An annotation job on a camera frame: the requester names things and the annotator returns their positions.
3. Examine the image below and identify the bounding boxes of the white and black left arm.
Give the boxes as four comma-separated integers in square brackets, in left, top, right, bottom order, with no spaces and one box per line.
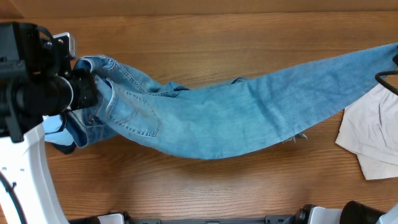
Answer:
[1,22,97,223]

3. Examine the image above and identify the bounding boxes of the light blue printed t-shirt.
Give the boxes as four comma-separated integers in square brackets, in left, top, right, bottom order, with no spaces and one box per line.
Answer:
[42,115,74,146]

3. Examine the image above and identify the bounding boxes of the black folded garment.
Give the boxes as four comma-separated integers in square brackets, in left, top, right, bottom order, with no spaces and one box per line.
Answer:
[52,142,76,154]

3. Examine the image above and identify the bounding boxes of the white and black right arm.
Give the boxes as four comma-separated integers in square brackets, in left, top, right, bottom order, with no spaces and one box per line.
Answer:
[292,200,397,224]

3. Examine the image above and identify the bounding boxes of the blue denim jeans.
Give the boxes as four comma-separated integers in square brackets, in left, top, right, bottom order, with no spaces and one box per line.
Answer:
[67,44,397,159]

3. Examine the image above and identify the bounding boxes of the beige folded cloth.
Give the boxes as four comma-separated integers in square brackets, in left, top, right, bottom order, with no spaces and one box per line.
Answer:
[335,84,397,180]

